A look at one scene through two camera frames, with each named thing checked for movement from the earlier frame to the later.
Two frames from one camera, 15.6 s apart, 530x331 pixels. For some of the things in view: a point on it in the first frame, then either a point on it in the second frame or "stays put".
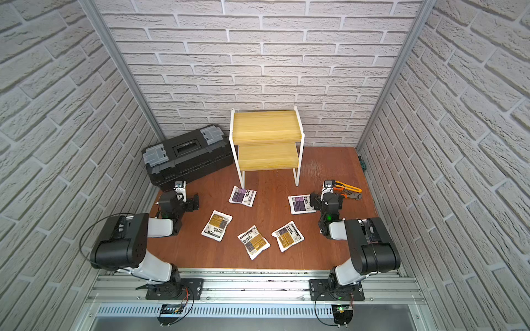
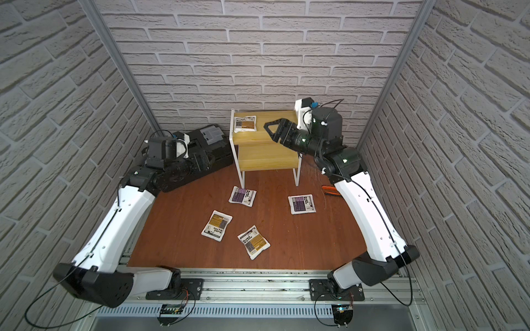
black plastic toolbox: x=187 y=156 stays put
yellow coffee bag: x=288 y=236 to x=247 y=123
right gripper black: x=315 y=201 to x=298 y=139
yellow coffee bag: x=254 y=242 stays put
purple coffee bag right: x=300 y=204 stays put
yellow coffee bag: x=217 y=225 stays put
